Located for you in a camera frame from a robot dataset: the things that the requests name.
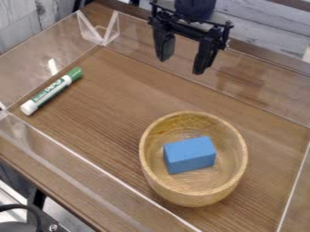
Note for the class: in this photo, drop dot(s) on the brown wooden bowl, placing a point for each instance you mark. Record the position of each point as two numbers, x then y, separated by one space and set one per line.
199 187

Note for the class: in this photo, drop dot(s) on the black metal table leg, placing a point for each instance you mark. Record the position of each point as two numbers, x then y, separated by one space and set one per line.
36 198

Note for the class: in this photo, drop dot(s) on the green white marker pen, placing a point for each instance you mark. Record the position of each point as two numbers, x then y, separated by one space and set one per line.
29 106

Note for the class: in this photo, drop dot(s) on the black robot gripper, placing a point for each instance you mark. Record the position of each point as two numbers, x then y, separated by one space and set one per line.
194 20

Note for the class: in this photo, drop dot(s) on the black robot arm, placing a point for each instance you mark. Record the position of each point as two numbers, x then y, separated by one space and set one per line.
190 19

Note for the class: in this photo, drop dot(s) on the clear acrylic tray wall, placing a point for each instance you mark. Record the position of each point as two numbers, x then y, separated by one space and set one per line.
76 146

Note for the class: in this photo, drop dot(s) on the blue rectangular block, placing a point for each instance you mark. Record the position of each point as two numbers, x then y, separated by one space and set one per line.
188 154

